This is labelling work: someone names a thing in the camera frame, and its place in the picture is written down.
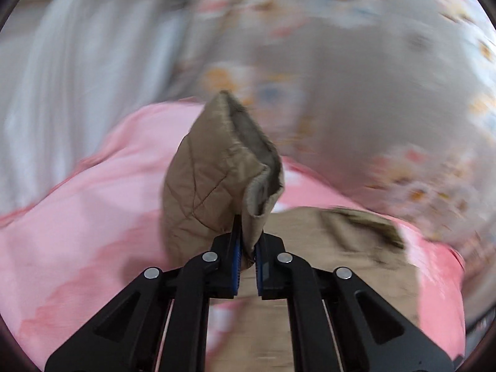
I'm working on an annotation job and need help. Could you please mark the olive quilted jacket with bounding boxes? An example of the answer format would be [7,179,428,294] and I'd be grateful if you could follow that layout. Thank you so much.
[160,90,421,372]

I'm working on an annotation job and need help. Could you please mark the pink fleece blanket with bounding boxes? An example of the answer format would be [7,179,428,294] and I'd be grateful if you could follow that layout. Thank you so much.
[1,102,466,370]

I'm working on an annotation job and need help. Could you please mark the grey floral duvet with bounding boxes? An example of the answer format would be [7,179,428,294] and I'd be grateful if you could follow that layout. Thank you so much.
[166,0,496,249]

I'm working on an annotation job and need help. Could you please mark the silver satin curtain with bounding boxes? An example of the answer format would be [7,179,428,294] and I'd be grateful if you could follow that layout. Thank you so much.
[1,0,186,213]

